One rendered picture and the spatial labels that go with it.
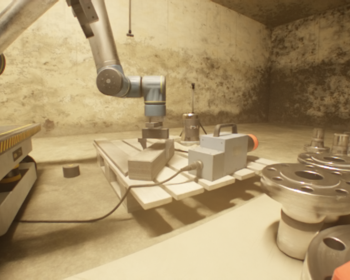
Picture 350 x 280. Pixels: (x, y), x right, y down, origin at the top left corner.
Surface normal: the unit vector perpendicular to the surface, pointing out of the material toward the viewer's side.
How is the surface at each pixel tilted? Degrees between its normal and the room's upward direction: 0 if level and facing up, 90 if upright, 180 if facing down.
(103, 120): 90
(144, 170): 90
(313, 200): 90
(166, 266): 0
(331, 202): 90
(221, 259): 0
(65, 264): 0
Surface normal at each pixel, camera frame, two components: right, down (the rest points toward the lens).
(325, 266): 0.00, -0.98
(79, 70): 0.52, 0.15
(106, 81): 0.04, 0.18
